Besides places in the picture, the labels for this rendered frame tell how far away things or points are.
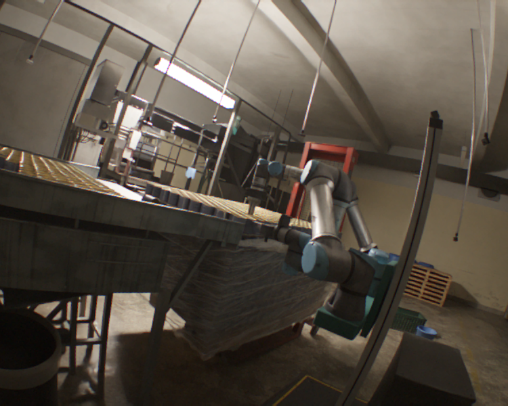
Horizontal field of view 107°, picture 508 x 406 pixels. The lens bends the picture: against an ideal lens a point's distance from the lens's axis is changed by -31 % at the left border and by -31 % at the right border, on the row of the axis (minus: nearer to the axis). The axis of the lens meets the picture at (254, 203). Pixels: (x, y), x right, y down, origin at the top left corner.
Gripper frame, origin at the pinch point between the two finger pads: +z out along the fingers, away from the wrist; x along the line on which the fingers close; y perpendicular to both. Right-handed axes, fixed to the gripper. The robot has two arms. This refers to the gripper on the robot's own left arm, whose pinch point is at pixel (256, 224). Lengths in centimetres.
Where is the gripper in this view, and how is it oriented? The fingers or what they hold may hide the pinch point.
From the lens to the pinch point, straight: 134.3
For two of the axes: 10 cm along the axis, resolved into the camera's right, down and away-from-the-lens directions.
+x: 6.4, 1.5, 7.6
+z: -7.3, -2.2, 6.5
